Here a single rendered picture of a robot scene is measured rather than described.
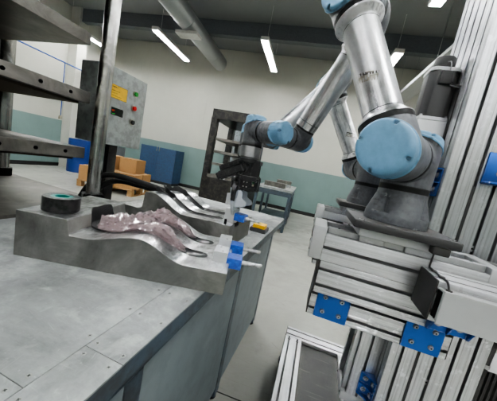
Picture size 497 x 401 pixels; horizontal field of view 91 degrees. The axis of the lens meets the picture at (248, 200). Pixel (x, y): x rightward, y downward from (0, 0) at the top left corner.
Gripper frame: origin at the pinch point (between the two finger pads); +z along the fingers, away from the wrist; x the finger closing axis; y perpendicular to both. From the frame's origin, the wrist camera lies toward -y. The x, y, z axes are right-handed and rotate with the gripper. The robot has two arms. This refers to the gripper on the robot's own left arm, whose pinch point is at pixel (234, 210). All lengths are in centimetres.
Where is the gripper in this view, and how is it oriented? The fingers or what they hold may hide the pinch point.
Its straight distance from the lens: 93.4
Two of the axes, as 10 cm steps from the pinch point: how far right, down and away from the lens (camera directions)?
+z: -1.9, 9.7, 1.2
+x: 3.0, -0.6, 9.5
